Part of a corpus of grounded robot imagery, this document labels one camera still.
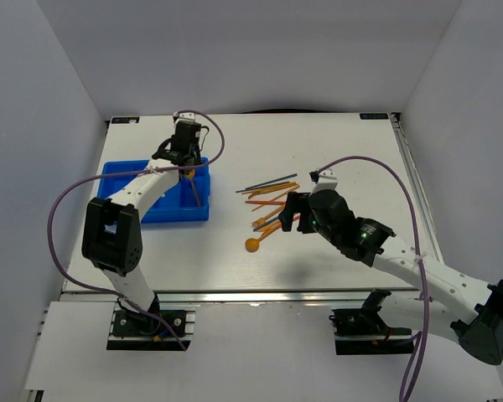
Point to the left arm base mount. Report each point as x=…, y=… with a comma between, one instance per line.
x=131, y=331

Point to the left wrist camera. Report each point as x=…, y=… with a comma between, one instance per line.
x=184, y=116

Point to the blue chopstick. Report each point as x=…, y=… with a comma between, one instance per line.
x=275, y=180
x=275, y=185

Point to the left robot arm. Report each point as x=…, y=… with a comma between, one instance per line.
x=112, y=238

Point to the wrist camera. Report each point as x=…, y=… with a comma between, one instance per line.
x=323, y=180
x=184, y=116

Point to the orange plastic fork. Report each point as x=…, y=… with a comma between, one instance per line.
x=265, y=202

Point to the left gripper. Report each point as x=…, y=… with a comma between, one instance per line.
x=198, y=154

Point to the yellow plastic spoon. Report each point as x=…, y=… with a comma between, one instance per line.
x=253, y=244

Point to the blue divided bin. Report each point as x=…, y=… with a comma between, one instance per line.
x=179, y=204

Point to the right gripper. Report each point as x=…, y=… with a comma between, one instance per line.
x=295, y=203

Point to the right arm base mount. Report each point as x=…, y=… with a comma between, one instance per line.
x=361, y=332

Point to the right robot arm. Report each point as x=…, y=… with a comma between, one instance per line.
x=461, y=308

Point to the blue plastic knife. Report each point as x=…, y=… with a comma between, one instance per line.
x=266, y=225

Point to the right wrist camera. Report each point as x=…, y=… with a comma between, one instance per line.
x=323, y=180

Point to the orange plastic spoon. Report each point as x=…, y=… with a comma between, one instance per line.
x=190, y=177

